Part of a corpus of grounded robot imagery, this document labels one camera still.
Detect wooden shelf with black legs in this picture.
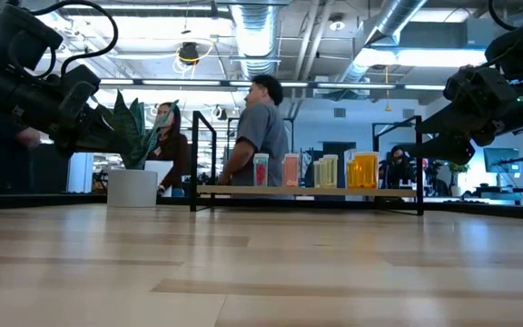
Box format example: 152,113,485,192
190,110,425,217

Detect pink pill bottle white cap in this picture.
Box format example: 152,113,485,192
281,153,301,188

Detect large ceiling light panel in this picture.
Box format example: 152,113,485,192
356,47,488,69

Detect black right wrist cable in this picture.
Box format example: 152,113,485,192
487,0,523,33

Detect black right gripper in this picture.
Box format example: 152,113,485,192
407,65,519,165

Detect black partition panel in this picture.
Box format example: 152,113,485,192
28,144,70,195

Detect white building column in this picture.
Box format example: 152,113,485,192
67,152,95,194

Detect grey wall monitor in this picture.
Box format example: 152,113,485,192
483,147,522,173

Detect snake plant in white pot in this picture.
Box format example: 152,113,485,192
95,89,181,209

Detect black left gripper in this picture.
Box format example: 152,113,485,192
50,64,129,158

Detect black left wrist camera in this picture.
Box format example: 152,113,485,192
0,3,65,72

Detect ribbed silver ceiling duct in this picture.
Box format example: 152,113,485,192
229,4,285,79

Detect black overhead camera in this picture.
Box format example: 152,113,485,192
177,41,202,64

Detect black aluminium table frame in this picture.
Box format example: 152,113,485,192
0,193,523,223

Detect black metal rack frame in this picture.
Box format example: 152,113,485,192
372,121,438,196

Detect small potted plant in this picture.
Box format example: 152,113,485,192
448,161,470,197

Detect black left wrist camera cable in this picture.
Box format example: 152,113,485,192
29,0,120,78

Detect yellow-green pill bottle white cap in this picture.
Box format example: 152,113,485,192
312,159,325,189
322,154,339,189

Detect blue pill bottle red pills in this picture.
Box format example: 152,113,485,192
252,153,271,187

